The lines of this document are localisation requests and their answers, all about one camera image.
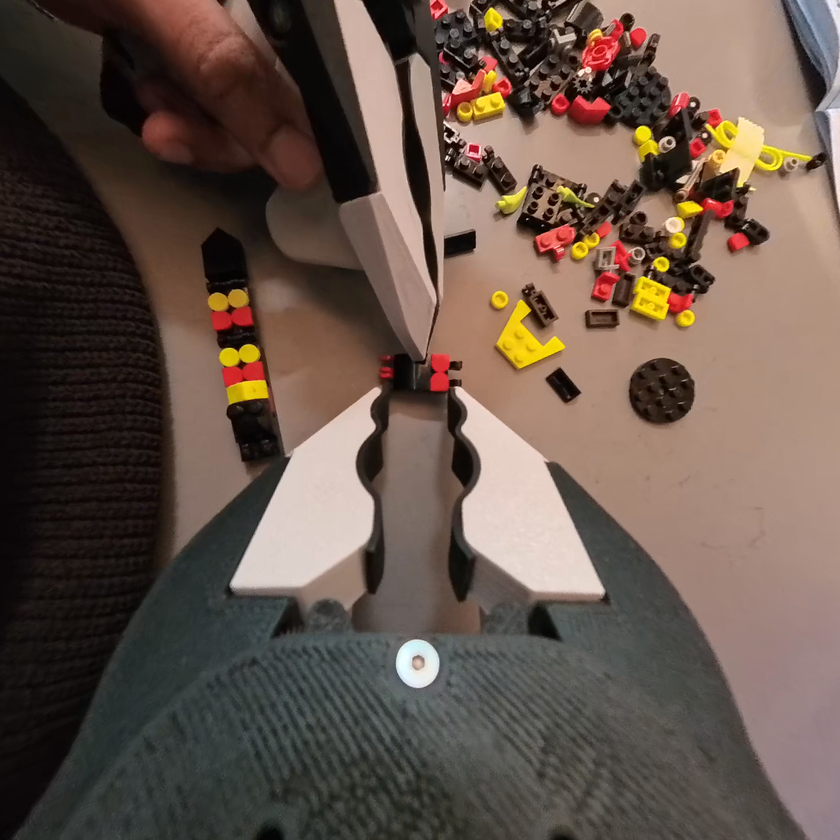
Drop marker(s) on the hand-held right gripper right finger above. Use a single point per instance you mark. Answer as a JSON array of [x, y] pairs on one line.
[[525, 518]]

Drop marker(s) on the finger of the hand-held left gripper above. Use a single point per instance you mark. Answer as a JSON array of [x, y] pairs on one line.
[[423, 118], [394, 262]]

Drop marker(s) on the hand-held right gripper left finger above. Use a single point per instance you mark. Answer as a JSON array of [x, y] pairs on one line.
[[308, 518]]

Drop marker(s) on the small black red lego assembly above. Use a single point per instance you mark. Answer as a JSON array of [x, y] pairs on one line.
[[410, 374]]

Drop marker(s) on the lego instruction booklet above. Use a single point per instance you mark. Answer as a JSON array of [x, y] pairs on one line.
[[820, 65]]

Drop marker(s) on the black lego hinge brick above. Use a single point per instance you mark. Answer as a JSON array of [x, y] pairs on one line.
[[460, 243]]

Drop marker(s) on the yellow round lego stud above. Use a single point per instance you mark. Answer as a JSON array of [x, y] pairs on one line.
[[494, 300]]

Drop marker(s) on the black lego tile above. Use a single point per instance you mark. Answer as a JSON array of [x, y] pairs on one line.
[[563, 384]]

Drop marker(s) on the long black lego assembly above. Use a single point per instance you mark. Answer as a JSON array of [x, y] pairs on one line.
[[239, 394]]

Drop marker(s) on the pile of loose lego pieces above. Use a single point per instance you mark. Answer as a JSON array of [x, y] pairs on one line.
[[544, 197]]

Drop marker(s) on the yellow wedge lego plate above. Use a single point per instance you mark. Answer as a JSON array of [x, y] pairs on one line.
[[518, 341]]

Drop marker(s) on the black lego plate with holes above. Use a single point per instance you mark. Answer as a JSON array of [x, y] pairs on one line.
[[539, 304]]

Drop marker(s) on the black round lego plate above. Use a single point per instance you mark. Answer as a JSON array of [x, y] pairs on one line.
[[663, 390]]

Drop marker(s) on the person's left hand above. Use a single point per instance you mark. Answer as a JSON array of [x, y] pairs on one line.
[[216, 79]]

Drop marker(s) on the person's black knit sweater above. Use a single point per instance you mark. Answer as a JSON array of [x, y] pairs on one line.
[[65, 394]]

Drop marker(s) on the dark brown lego frame tile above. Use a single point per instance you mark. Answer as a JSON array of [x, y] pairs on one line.
[[590, 318]]

